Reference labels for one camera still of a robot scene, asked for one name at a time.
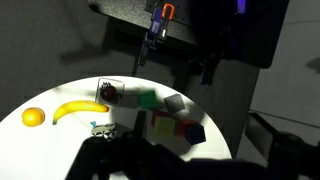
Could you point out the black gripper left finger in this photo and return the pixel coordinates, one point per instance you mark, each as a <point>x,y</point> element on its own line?
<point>110,156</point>

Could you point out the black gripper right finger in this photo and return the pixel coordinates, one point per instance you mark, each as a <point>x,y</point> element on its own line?
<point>293,156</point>

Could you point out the black white patterned plush cube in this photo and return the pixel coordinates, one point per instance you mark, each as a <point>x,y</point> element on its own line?
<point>104,130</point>

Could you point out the yellow banana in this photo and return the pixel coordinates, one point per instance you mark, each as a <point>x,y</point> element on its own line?
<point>78,108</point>

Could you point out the lime green block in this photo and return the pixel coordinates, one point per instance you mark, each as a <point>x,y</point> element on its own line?
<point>165,127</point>

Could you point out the dark red plum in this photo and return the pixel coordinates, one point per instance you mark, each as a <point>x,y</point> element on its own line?
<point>108,93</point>

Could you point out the orange block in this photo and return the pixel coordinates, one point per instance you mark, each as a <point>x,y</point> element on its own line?
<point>181,126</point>

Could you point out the grey block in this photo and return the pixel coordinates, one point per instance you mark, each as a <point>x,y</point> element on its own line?
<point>174,103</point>

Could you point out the orange citrus fruit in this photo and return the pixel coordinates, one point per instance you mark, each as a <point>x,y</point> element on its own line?
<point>33,117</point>

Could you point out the blue block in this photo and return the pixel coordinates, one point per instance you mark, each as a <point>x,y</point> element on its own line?
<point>195,133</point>

